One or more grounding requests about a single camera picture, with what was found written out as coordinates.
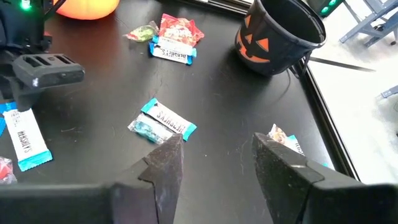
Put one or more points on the blue-grey metal furniture frame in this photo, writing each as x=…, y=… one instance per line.
x=373, y=12

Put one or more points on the orange pumpkin bucket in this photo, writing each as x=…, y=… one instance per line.
x=87, y=9

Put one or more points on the black jack-o-lantern bucket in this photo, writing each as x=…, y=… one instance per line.
x=273, y=53

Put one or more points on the red candy packet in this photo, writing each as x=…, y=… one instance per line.
x=189, y=34
x=4, y=169
x=169, y=21

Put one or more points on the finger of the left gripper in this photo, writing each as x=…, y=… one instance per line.
x=20, y=99

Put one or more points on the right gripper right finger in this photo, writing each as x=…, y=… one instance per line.
x=286, y=186

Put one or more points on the green clear-wrapped candy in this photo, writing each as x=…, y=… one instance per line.
x=141, y=33

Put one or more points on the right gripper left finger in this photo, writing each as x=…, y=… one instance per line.
x=161, y=186

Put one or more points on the orange-brown clear-wrapped candy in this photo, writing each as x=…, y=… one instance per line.
x=277, y=133

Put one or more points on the black device green lights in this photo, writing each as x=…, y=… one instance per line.
x=317, y=4

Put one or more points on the blue clear-wrapped candy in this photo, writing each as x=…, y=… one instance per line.
x=149, y=129

